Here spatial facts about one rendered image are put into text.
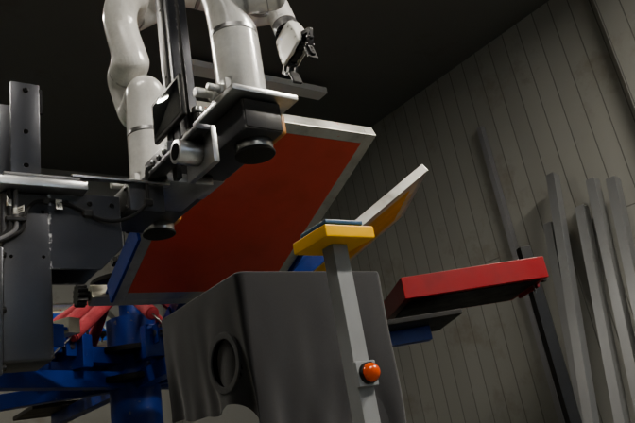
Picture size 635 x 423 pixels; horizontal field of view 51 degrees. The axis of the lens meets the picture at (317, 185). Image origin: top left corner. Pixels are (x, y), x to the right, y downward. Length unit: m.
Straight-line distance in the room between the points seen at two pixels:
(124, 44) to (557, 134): 3.63
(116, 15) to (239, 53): 0.59
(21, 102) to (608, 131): 3.94
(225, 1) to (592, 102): 3.71
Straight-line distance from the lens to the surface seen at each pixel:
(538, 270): 2.92
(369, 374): 1.36
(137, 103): 1.68
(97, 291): 2.30
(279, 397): 1.62
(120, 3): 1.82
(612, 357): 4.23
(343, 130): 1.96
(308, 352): 1.68
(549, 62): 5.06
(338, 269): 1.43
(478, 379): 5.31
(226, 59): 1.28
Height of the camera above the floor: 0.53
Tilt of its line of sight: 21 degrees up
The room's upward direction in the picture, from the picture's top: 10 degrees counter-clockwise
